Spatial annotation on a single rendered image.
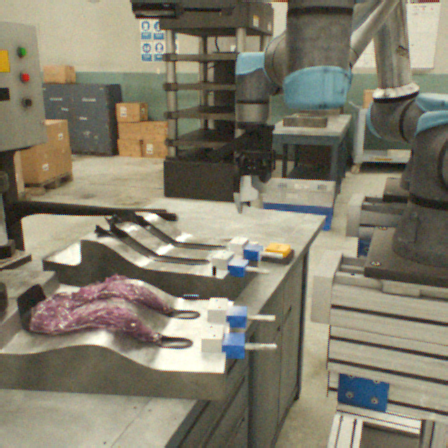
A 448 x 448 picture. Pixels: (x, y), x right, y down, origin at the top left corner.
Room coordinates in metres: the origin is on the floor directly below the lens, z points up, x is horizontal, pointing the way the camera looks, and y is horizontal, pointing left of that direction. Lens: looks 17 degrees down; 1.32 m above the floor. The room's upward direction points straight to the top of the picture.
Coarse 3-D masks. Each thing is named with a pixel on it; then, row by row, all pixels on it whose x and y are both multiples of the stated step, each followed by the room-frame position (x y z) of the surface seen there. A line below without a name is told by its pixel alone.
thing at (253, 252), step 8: (232, 240) 1.16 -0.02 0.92; (240, 240) 1.16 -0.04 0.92; (248, 240) 1.18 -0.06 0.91; (232, 248) 1.14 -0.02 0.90; (240, 248) 1.14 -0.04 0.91; (248, 248) 1.14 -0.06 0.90; (256, 248) 1.14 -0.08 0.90; (248, 256) 1.13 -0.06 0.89; (256, 256) 1.13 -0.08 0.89; (264, 256) 1.14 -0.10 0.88; (272, 256) 1.13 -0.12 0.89; (280, 256) 1.12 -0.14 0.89
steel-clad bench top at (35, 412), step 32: (192, 224) 1.67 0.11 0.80; (224, 224) 1.67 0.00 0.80; (256, 224) 1.67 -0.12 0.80; (288, 224) 1.68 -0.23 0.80; (256, 288) 1.13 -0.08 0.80; (0, 416) 0.65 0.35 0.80; (32, 416) 0.65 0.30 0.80; (64, 416) 0.65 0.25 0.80; (96, 416) 0.65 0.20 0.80; (128, 416) 0.65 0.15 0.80; (160, 416) 0.65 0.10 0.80
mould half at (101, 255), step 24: (144, 216) 1.31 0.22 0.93; (96, 240) 1.11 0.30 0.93; (144, 240) 1.19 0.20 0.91; (192, 240) 1.26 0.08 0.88; (216, 240) 1.25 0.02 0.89; (48, 264) 1.17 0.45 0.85; (72, 264) 1.14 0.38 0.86; (96, 264) 1.11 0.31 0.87; (120, 264) 1.09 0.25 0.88; (144, 264) 1.08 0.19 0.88; (168, 264) 1.08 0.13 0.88; (168, 288) 1.04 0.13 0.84; (192, 288) 1.02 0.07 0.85; (216, 288) 1.00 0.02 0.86; (240, 288) 1.10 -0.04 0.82
